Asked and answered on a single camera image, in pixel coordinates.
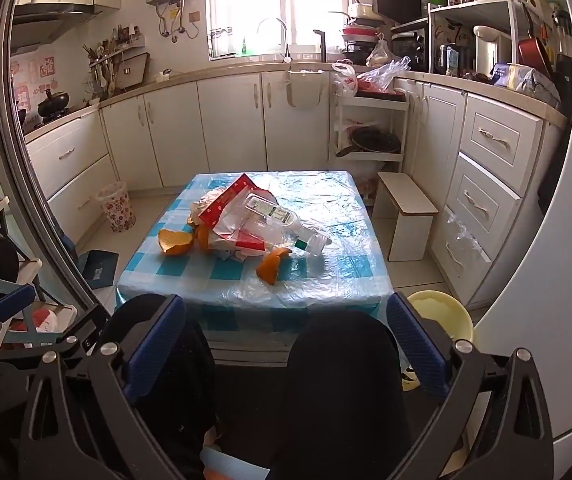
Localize white refrigerator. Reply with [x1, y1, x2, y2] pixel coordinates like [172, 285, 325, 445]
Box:
[471, 0, 572, 461]

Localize large round orange peel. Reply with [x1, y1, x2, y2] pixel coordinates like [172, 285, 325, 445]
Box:
[158, 229, 195, 257]

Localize long orange peel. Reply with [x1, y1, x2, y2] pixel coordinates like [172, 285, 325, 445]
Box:
[257, 247, 293, 286]

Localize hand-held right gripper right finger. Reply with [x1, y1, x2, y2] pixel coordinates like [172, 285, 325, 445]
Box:
[386, 291, 554, 480]

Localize white plastic bag red print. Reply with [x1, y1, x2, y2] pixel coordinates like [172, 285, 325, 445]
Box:
[332, 60, 358, 97]

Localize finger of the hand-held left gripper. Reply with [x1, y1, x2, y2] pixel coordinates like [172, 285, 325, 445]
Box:
[0, 282, 104, 363]

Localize range hood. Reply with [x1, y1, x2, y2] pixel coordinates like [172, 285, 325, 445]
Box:
[10, 2, 104, 53]

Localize white paper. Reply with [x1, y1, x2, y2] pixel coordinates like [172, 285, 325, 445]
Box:
[189, 189, 227, 226]

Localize red and white slipper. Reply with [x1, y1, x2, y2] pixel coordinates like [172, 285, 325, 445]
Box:
[13, 305, 79, 348]

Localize red frying pan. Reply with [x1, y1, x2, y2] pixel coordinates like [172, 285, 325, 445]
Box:
[517, 2, 554, 78]

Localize white shelf rack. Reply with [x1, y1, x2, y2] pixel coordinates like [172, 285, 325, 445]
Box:
[333, 92, 409, 196]

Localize chrome faucet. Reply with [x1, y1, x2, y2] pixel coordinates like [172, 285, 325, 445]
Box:
[257, 17, 291, 63]

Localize blue package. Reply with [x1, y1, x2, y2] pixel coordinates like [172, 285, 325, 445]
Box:
[488, 62, 562, 106]

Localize white thermos pot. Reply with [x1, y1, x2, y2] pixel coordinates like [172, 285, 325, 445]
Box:
[473, 25, 504, 73]

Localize yellow plastic basin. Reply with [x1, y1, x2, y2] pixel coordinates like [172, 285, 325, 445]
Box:
[401, 290, 474, 392]

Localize white countertop shelf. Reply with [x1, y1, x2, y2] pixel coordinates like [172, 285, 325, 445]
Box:
[428, 0, 522, 78]

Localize white hanging bag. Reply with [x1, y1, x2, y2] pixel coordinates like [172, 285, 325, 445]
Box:
[286, 67, 331, 109]

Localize black pan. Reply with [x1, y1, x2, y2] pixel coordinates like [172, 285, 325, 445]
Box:
[336, 127, 401, 157]

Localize person's right leg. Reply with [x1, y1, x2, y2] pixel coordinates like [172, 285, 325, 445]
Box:
[271, 310, 411, 480]

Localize clear plastic bottle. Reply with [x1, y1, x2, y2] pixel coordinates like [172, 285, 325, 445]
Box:
[236, 192, 334, 261]

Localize wall utensil rack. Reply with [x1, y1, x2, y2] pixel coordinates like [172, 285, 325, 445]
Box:
[83, 25, 149, 98]

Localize blue checked plastic tablecloth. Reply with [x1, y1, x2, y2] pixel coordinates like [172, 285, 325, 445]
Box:
[114, 170, 395, 333]

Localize floral wastebasket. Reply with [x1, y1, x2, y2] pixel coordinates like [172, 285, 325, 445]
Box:
[96, 181, 136, 233]

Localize white wooden stool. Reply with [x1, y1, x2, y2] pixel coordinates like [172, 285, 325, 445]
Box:
[376, 172, 439, 262]

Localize black toaster oven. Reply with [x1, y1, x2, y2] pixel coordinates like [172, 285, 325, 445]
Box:
[391, 17, 429, 72]

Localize black microwave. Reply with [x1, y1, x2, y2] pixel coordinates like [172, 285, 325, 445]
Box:
[371, 0, 434, 23]

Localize clear plastic bag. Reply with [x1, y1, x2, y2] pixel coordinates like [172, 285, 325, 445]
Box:
[357, 57, 411, 96]

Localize black cooking pot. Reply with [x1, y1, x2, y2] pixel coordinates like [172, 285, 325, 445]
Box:
[37, 89, 70, 121]

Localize white red printed plastic bag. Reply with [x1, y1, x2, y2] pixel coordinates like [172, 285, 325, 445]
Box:
[211, 184, 291, 263]

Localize white kitchen base cabinets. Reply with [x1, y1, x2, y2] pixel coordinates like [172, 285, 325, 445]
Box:
[23, 62, 569, 311]

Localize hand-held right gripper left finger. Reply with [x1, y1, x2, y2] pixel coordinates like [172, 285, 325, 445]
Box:
[18, 292, 189, 480]

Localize stack of pots and bowls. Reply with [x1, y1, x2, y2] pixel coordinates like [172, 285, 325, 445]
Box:
[341, 2, 384, 66]

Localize person's left leg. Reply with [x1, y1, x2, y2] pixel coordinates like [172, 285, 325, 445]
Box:
[100, 295, 217, 480]

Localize person's leg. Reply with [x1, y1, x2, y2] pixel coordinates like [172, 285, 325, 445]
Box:
[271, 310, 411, 480]
[100, 295, 217, 480]

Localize kitchen window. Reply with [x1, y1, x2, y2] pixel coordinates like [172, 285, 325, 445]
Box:
[205, 0, 354, 58]

